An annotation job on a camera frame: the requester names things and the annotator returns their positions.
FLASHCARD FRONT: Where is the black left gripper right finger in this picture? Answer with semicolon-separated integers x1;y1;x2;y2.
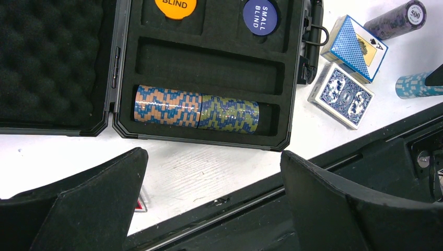
281;151;442;250

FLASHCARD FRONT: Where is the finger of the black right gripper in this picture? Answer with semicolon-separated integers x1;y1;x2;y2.
425;64;443;86

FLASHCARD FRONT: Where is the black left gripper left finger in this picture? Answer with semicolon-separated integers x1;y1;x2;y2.
1;147;148;250

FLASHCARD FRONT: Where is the light blue chip stack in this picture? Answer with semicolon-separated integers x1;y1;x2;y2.
395;72;442;99

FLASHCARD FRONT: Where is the blue patterned card deck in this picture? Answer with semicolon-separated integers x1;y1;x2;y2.
307;63;374;130

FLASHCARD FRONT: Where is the orange-blue chip stack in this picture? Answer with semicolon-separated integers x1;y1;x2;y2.
134;85;202;128

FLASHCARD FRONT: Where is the yellow-blue chip stack bottom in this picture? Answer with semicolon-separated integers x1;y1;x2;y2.
198;94;260;134

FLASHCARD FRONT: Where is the black poker set case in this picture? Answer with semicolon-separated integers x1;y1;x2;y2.
1;1;324;151

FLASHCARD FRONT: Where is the triangular all in marker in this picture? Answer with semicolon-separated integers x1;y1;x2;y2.
134;197;147;213

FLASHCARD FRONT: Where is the purple 500 chip stack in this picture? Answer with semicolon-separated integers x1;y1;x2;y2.
364;1;427;40

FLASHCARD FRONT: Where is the blue ace card box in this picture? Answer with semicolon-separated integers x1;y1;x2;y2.
320;15;389;84

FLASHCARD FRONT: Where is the blue small blind button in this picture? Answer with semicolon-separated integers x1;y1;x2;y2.
242;0;278;36

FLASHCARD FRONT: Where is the orange big blind button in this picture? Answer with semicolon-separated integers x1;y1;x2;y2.
154;0;197;20

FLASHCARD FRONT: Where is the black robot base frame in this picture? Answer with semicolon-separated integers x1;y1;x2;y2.
124;104;442;250

